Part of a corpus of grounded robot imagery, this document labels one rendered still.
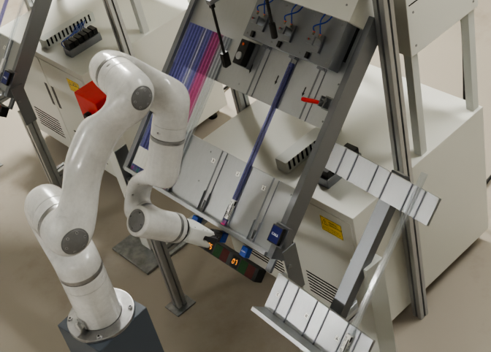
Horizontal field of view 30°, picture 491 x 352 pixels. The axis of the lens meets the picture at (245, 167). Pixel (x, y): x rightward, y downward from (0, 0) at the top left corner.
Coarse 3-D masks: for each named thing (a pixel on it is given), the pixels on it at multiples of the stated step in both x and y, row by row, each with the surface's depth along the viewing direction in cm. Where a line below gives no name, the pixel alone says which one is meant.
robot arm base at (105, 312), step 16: (64, 288) 239; (80, 288) 236; (96, 288) 238; (112, 288) 244; (80, 304) 240; (96, 304) 240; (112, 304) 244; (128, 304) 251; (80, 320) 245; (96, 320) 243; (112, 320) 246; (128, 320) 247; (80, 336) 246; (96, 336) 244; (112, 336) 244
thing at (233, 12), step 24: (240, 0) 279; (240, 24) 277; (264, 48) 269; (240, 72) 273; (264, 72) 267; (312, 72) 256; (264, 96) 266; (288, 96) 260; (312, 96) 255; (312, 120) 253
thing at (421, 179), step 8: (424, 176) 211; (416, 184) 212; (416, 192) 211; (408, 200) 212; (408, 208) 212; (400, 216) 213; (408, 216) 213; (400, 224) 213; (400, 232) 214; (392, 240) 214; (392, 248) 214; (384, 256) 215; (384, 264) 215; (376, 272) 216; (376, 280) 215; (368, 288) 216; (368, 296) 216; (360, 304) 217; (360, 312) 217; (360, 320) 218; (352, 328) 218; (352, 336) 218
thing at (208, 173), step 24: (192, 144) 281; (192, 168) 279; (216, 168) 273; (240, 168) 267; (192, 192) 277; (216, 192) 271; (264, 192) 259; (288, 192) 254; (216, 216) 269; (240, 216) 263; (264, 216) 258; (264, 240) 256
